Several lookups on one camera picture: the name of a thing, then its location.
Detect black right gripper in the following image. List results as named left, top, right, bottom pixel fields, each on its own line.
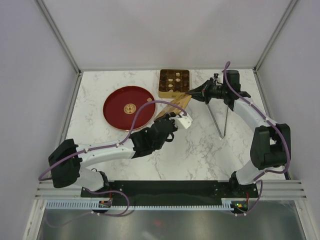
left=186, top=78, right=228, bottom=105

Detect silver tin lid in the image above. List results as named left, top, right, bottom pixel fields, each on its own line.
left=154, top=94, right=193, bottom=120

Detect silver metal tongs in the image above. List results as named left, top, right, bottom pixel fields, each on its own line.
left=206, top=101, right=229, bottom=139

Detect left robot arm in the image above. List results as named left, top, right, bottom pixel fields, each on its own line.
left=48, top=117, right=178, bottom=197

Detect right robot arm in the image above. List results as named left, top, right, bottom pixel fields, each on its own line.
left=187, top=70, right=291, bottom=198

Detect gold chocolate tin box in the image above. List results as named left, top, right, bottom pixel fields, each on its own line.
left=158, top=69, right=191, bottom=99

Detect red round tray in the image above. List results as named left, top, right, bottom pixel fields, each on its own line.
left=102, top=86, right=156, bottom=131

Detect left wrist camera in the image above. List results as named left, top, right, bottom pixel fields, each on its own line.
left=171, top=112, right=193, bottom=130

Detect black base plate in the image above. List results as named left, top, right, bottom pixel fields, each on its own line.
left=80, top=178, right=258, bottom=207

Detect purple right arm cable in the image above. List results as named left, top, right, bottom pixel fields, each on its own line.
left=222, top=61, right=292, bottom=216

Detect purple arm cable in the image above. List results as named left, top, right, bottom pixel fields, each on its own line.
left=37, top=99, right=190, bottom=182
left=222, top=61, right=292, bottom=216

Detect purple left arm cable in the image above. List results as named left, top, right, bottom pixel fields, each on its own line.
left=37, top=99, right=190, bottom=182

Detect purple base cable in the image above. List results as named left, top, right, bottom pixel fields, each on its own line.
left=91, top=189, right=131, bottom=217

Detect white slotted cable duct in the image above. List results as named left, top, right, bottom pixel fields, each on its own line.
left=45, top=198, right=240, bottom=211

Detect aluminium frame rail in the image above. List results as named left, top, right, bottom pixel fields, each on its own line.
left=35, top=179, right=307, bottom=201

